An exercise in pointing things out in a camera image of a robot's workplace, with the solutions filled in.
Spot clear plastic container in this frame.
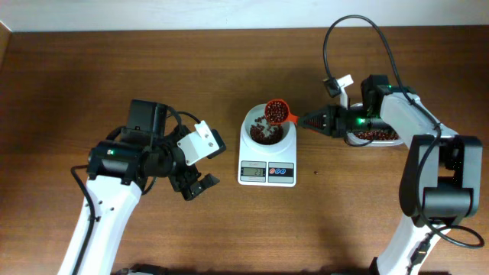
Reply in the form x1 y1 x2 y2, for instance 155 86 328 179
346 133 403 147

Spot beans in white bowl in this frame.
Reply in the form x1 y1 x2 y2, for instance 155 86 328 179
250 116 283 145

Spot white digital kitchen scale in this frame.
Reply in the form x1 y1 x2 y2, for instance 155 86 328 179
238 127 297 187

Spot black cable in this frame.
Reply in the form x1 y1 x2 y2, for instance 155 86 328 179
70 164 96 275
322 15 485 250

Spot left black cable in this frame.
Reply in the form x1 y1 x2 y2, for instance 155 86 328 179
70 164 96 275

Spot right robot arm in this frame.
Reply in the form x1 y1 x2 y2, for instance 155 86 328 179
297 75 484 274

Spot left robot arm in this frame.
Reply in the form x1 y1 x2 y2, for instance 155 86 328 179
59 99 226 274

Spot white round bowl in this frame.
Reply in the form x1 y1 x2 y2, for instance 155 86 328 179
241 104 296 154

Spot red adzuki beans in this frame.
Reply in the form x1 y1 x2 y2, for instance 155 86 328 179
354 130 399 141

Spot right black cable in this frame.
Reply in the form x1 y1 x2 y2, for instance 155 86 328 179
322 15 485 250

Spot orange plastic measuring scoop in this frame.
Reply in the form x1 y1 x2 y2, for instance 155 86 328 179
264 99 299 125

